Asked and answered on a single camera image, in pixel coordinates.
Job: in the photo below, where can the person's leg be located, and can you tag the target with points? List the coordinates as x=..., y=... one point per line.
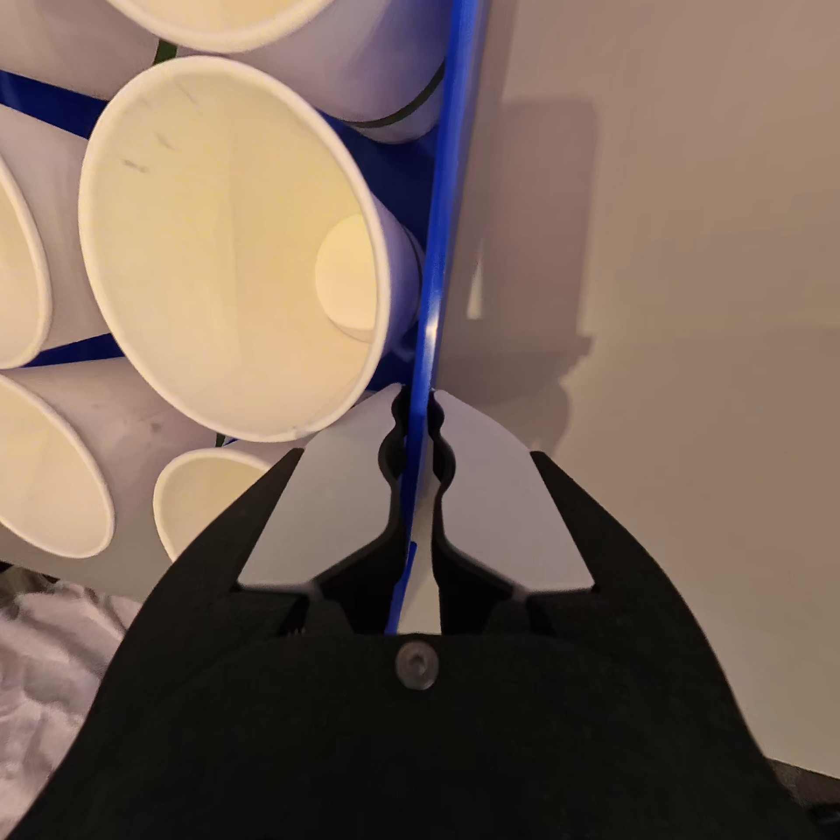
x=53, y=696

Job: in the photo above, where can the blue plastic bin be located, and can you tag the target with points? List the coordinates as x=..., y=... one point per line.
x=446, y=197

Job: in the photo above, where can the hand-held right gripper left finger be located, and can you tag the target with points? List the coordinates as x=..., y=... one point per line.
x=322, y=519

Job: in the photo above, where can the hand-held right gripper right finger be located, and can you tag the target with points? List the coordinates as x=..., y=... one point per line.
x=512, y=519

